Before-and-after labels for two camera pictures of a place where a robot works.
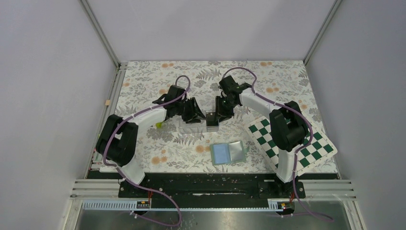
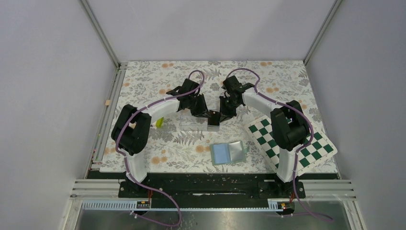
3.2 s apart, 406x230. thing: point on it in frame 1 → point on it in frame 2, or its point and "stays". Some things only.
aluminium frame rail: (84, 189) stays
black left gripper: (195, 115) → (203, 110)
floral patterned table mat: (191, 115) stays
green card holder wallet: (223, 153) stays
